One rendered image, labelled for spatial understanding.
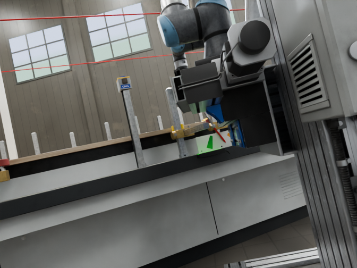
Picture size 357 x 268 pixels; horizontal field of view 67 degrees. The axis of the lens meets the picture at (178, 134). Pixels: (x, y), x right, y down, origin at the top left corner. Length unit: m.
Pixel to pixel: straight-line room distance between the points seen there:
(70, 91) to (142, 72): 1.94
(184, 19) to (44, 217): 1.14
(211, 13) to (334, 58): 0.63
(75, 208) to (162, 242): 0.62
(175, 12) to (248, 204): 1.46
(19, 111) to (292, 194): 7.13
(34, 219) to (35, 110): 6.46
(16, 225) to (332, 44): 1.47
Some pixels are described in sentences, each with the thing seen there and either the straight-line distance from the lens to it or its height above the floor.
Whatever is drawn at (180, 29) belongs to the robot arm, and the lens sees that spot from 1.02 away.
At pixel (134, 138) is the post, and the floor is 0.87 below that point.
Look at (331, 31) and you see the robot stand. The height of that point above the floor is 0.89.
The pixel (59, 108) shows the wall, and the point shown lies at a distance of 7.57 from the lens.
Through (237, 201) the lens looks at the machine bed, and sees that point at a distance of 2.01.
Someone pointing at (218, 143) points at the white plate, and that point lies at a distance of 1.68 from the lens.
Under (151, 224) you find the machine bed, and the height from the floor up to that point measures 0.33.
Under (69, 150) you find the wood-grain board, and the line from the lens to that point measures 1.67.
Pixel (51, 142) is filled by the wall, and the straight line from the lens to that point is 7.64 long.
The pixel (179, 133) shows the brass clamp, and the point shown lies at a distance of 1.59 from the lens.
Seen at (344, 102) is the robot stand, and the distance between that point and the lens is 0.48.
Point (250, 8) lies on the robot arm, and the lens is 1.30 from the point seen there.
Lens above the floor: 0.78
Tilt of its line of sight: 2 degrees up
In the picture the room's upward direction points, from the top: 13 degrees counter-clockwise
